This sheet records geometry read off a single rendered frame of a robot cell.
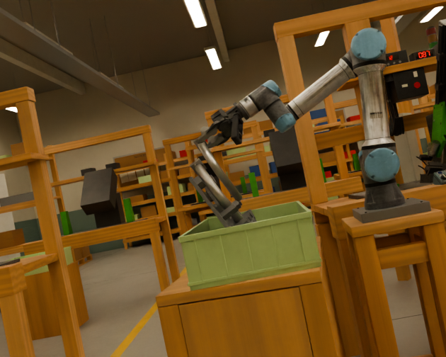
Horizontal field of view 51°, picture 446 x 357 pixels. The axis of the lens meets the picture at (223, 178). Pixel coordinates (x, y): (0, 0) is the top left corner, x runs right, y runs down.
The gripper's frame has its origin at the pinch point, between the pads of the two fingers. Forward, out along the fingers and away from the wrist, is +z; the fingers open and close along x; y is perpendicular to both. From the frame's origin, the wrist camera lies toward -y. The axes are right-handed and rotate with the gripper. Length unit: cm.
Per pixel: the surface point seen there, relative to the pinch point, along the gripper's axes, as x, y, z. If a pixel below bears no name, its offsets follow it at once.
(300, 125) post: -74, 55, -49
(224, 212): -2.0, -32.8, 7.1
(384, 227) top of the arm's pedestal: -39, -49, -35
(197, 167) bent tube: 8.0, -18.1, 5.5
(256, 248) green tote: -5, -50, 5
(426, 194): -72, -29, -64
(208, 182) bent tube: 7.2, -26.4, 5.2
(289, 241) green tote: -7, -53, -5
